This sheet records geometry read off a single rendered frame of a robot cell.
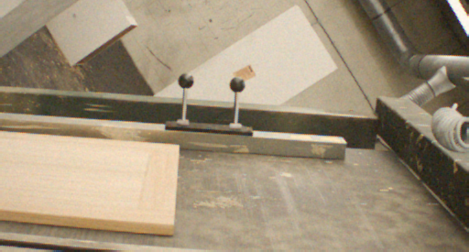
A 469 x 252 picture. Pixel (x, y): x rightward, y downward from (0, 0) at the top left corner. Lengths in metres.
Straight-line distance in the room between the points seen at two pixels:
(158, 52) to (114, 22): 3.24
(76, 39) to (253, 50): 2.09
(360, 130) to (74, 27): 4.82
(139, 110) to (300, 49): 3.30
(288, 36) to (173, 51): 4.63
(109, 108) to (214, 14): 7.67
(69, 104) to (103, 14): 4.55
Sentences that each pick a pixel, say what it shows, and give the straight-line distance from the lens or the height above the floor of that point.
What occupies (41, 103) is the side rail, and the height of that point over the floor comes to 1.04.
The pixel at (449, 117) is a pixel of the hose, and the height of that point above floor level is 1.82.
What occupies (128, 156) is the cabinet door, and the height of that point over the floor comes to 1.26.
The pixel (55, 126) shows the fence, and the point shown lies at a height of 1.12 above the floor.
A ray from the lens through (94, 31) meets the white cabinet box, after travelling 6.25.
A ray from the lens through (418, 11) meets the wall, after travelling 9.62.
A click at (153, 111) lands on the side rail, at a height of 1.28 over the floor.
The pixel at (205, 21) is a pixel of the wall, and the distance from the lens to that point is 9.31.
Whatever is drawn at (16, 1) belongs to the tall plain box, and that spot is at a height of 0.63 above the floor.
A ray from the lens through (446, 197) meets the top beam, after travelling 1.29.
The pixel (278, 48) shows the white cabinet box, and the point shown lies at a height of 1.74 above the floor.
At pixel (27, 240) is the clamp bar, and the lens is 0.82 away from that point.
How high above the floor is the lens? 1.59
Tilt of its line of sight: 5 degrees down
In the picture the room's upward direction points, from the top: 58 degrees clockwise
